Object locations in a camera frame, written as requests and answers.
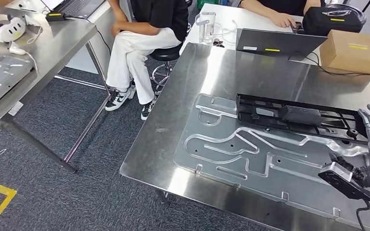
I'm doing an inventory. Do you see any black round stool chrome base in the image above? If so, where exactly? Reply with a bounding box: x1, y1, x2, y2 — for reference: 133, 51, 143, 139
149, 43, 185, 94

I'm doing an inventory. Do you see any black plastic bracket part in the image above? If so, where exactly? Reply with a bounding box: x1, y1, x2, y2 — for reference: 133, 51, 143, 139
236, 93, 370, 145

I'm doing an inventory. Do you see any black bag with yellow label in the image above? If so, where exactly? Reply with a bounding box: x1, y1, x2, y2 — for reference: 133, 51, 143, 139
302, 5, 367, 36

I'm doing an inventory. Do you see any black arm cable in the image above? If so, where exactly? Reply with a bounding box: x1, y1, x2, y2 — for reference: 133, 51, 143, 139
356, 199, 370, 231

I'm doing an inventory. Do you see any white table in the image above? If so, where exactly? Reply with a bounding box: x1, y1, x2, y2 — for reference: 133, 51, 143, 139
180, 3, 324, 66

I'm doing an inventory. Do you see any stainless steel workbench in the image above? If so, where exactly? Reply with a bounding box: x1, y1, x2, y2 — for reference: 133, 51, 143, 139
119, 41, 370, 231

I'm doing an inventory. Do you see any white VR controller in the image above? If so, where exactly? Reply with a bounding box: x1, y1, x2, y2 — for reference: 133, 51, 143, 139
8, 40, 28, 56

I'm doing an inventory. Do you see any black and white sneaker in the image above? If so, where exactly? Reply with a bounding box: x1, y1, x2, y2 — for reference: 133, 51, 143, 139
140, 99, 157, 121
105, 89, 137, 112

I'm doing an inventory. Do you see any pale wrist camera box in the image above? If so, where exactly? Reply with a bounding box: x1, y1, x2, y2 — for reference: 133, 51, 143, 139
318, 162, 354, 183

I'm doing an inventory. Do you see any stamped metal panel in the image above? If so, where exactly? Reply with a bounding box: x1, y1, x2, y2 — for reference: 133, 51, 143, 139
173, 93, 370, 231
0, 52, 35, 113

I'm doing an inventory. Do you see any green crate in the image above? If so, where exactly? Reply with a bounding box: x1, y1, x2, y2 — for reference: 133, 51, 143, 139
197, 0, 225, 10

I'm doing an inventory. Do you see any brown cardboard box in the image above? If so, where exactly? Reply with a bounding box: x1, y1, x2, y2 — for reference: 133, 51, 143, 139
319, 29, 370, 76

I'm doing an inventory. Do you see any dark laptop with labels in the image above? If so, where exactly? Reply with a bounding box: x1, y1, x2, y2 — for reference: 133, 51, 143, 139
236, 28, 329, 62

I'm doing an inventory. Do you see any white VR headset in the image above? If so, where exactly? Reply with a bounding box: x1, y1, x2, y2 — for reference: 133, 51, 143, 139
0, 15, 28, 43

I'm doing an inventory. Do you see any stainless steel table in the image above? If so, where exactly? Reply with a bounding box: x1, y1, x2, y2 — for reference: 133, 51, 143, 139
0, 3, 113, 174

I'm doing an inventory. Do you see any open grey laptop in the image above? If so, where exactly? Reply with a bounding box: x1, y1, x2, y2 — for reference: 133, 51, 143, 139
40, 0, 106, 19

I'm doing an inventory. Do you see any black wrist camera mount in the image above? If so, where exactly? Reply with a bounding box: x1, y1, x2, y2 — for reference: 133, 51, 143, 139
318, 172, 370, 203

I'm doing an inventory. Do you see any person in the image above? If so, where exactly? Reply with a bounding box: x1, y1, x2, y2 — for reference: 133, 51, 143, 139
238, 0, 327, 29
106, 0, 189, 106

